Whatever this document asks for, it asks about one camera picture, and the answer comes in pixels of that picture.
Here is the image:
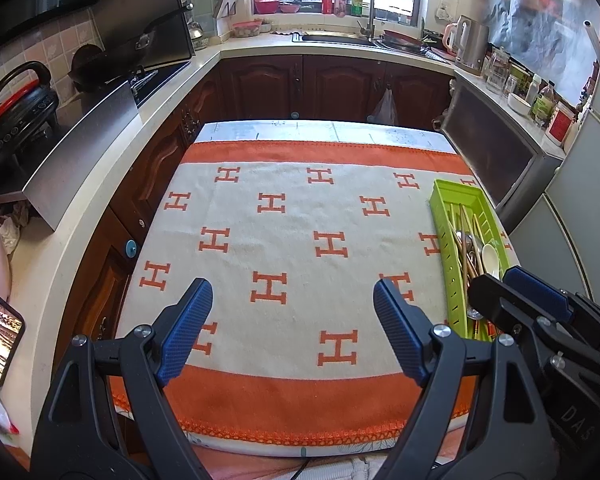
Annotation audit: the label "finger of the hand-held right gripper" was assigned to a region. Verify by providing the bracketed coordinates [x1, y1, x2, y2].
[467, 273, 548, 343]
[502, 265, 577, 326]

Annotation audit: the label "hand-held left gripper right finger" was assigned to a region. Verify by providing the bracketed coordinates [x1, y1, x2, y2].
[372, 278, 552, 480]

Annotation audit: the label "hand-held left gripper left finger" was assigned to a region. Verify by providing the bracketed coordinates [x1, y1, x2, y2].
[32, 277, 215, 480]

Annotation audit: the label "white ceramic spoon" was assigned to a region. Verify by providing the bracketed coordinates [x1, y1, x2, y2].
[481, 242, 502, 278]

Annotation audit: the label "green plastic tray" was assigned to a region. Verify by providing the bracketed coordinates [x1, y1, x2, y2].
[427, 178, 513, 343]

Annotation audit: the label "grey refrigerator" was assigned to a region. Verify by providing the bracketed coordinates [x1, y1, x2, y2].
[505, 60, 600, 321]

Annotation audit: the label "orange patterned tablecloth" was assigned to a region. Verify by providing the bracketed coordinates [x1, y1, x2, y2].
[107, 140, 521, 448]

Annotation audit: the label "grey metal side cabinet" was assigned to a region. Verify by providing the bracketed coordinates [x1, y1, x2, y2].
[440, 72, 566, 221]

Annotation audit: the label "white container red label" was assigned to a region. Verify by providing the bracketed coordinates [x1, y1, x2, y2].
[546, 101, 576, 146]

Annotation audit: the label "glass bottle green label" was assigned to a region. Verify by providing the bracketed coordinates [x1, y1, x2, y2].
[532, 80, 556, 128]

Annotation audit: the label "black smartphone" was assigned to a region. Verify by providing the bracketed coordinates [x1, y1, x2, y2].
[0, 290, 26, 388]

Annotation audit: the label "white bowl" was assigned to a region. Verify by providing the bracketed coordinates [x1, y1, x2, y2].
[507, 92, 533, 116]

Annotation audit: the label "stainless steel panel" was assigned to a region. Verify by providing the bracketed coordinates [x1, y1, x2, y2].
[22, 79, 143, 231]

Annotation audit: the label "crumpled paper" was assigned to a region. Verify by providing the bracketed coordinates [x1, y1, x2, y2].
[0, 202, 31, 256]

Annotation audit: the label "clear plastic bag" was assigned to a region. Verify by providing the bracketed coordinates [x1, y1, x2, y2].
[367, 87, 398, 126]

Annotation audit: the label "glass jar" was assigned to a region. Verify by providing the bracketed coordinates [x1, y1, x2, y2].
[486, 49, 511, 93]

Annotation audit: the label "gas stove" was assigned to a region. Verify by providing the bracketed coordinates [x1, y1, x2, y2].
[130, 60, 193, 108]

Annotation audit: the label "brown wooden kitchen cabinets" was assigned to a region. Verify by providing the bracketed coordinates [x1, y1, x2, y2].
[70, 55, 456, 341]

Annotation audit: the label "steel electric kettle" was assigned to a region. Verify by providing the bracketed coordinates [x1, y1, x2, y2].
[442, 15, 490, 72]

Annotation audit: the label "black pressure cooker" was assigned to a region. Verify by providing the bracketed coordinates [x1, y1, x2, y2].
[0, 60, 61, 161]

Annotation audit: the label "black wok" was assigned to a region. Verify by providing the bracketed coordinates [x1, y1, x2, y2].
[70, 44, 146, 92]

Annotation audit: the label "clear plastic sheet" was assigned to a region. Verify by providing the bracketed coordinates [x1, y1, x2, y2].
[485, 0, 600, 106]

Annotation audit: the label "red pan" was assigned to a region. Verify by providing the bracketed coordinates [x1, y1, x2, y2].
[382, 29, 426, 53]

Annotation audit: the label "steel sink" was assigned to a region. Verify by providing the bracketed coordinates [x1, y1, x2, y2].
[292, 30, 431, 53]

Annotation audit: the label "pink lidded container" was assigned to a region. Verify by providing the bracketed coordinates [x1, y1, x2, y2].
[231, 20, 263, 38]

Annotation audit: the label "steel faucet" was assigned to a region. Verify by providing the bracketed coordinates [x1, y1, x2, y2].
[354, 0, 377, 38]

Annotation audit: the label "dark stove splash guard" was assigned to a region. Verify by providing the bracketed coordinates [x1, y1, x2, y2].
[95, 0, 196, 71]

